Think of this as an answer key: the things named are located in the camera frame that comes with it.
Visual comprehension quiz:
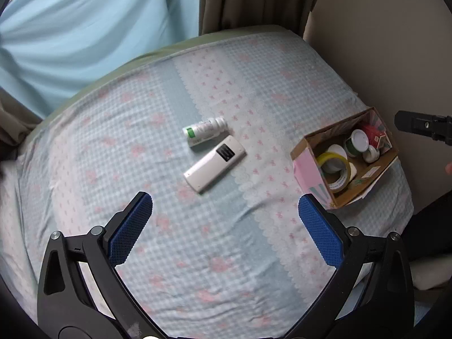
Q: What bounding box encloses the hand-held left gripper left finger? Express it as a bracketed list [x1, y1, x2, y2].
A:
[36, 191, 166, 339]

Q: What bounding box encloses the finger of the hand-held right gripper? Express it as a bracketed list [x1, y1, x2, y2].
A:
[394, 110, 452, 146]

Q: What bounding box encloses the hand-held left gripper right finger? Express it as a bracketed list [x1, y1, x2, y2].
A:
[284, 194, 414, 339]

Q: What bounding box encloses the pink carton box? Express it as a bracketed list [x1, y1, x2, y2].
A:
[361, 124, 387, 150]

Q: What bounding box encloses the yellow tape roll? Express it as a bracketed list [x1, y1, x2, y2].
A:
[316, 152, 357, 193]

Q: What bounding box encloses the round jar with white lid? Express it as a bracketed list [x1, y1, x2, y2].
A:
[345, 129, 370, 158]

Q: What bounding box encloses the cardboard box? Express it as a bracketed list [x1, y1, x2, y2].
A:
[290, 107, 399, 209]

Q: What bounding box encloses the white earbuds case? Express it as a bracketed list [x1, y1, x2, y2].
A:
[325, 144, 348, 159]

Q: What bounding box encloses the white remote control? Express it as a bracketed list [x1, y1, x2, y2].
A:
[183, 135, 247, 194]

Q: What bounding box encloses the white bottle with green label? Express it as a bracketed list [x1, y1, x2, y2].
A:
[182, 116, 227, 148]

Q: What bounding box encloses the checkered pink-patterned bed sheet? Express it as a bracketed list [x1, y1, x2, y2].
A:
[0, 33, 414, 339]

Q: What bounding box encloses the dark clothing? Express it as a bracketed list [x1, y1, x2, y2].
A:
[403, 184, 452, 258]

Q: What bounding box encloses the white cloth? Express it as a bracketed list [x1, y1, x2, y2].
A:
[411, 256, 452, 290]

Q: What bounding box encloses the white crumpled bedding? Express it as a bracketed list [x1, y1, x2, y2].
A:
[0, 159, 25, 290]

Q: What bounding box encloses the grey-brown curtain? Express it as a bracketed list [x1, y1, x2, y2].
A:
[0, 88, 41, 161]
[199, 0, 320, 39]

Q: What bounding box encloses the green mattress cover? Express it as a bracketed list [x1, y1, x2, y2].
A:
[35, 25, 304, 128]

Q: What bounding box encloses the light blue hanging cloth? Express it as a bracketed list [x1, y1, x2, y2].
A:
[0, 0, 202, 114]

